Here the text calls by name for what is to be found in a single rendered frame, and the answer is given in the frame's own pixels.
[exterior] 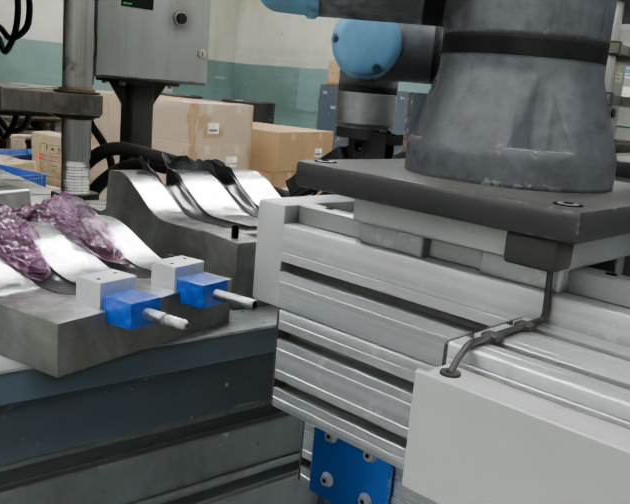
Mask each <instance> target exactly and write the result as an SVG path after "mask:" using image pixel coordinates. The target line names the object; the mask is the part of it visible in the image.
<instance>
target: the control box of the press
mask: <svg viewBox="0 0 630 504"><path fill-rule="evenodd" d="M210 10H211V0H94V38H93V80H92V85H94V77H96V80H101V81H102V83H108V82H109V83H110V85H111V87H112V89H113V90H114V92H115V94H116V96H117V97H118V99H119V101H120V103H121V122H120V142H127V143H132V144H136V145H140V146H144V147H148V148H152V125H153V105H154V103H155V102H156V100H157V99H158V97H159V96H160V94H161V93H162V91H163V90H164V88H165V87H166V86H168V89H174V87H179V84H190V85H202V86H204V85H205V84H206V83H207V65H208V47H209V29H210ZM91 132H92V134H93V135H94V137H95V138H96V140H97V141H98V143H99V145H102V144H105V143H107V141H106V139H105V138H104V136H103V135H102V133H101V132H100V130H99V129H98V127H97V126H96V124H95V122H94V120H92V122H91Z"/></svg>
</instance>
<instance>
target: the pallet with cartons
mask: <svg viewBox="0 0 630 504"><path fill-rule="evenodd" d="M333 134H334V132H332V131H324V130H316V129H308V128H299V127H292V126H284V125H275V124H267V123H259V122H253V125H252V139H251V156H250V170H253V171H256V172H258V173H259V174H261V175H262V176H263V177H264V178H265V179H266V180H267V181H268V182H269V183H270V184H271V185H272V186H275V187H278V188H281V189H284V190H287V191H288V188H287V185H286V182H285V181H286V180H288V179H289V178H291V177H292V176H293V175H294V174H296V169H297V163H298V162H299V161H301V160H318V159H320V158H321V157H323V156H324V155H326V154H327V153H329V152H330V151H332V145H333Z"/></svg>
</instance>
